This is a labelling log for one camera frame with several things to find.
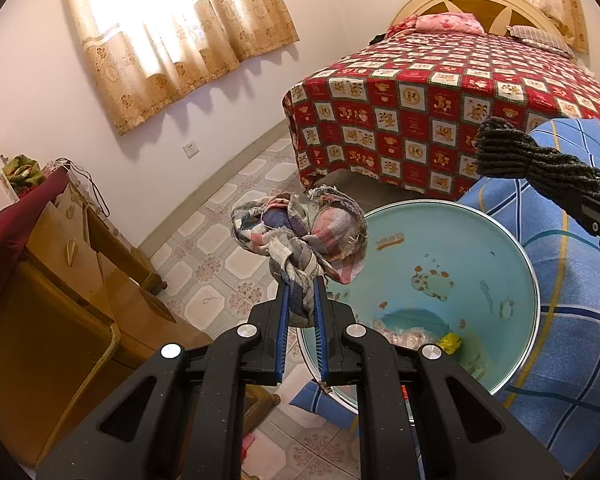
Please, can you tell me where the pink pillow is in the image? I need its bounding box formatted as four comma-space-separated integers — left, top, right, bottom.
415, 12, 486, 36

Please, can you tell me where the narrow beige floral curtain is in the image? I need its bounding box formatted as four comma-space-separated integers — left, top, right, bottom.
436, 0, 591, 55

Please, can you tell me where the striped pillow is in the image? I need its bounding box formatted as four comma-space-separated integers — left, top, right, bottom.
507, 25, 575, 58

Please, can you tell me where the dark grey knitted cloth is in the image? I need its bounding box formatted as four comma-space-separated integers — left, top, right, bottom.
475, 116, 600, 201

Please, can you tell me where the cream wooden headboard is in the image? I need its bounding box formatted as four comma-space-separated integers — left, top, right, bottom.
390, 0, 576, 51

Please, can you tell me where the green crumpled cloth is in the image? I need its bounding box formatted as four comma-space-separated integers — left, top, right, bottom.
2, 155, 46, 193

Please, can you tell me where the dark red cloth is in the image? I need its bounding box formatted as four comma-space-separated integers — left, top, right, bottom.
0, 167, 68, 301

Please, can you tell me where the wide beige floral curtain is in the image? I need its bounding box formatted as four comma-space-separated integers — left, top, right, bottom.
60, 0, 301, 136

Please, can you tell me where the clear plastic bag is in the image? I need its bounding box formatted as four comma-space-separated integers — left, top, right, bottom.
375, 317, 431, 348

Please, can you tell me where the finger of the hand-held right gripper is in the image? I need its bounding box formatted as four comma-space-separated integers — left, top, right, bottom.
562, 185, 600, 306

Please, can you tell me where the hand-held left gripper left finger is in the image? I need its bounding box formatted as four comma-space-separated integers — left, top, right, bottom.
35, 276, 288, 480

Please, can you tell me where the light blue trash bin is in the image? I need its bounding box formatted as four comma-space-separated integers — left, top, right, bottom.
300, 199, 540, 413

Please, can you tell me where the blue plaid tablecloth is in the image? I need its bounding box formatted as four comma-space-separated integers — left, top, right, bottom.
290, 117, 600, 466

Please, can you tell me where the bed with red patterned cover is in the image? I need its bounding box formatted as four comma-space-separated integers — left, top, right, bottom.
281, 30, 600, 198

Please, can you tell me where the plaid knotted rag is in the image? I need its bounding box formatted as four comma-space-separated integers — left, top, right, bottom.
230, 185, 370, 331

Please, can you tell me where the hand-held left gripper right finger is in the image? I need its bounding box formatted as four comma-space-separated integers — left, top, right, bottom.
312, 276, 566, 480

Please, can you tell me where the wooden cabinet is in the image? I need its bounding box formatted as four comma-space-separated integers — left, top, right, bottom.
0, 172, 178, 466

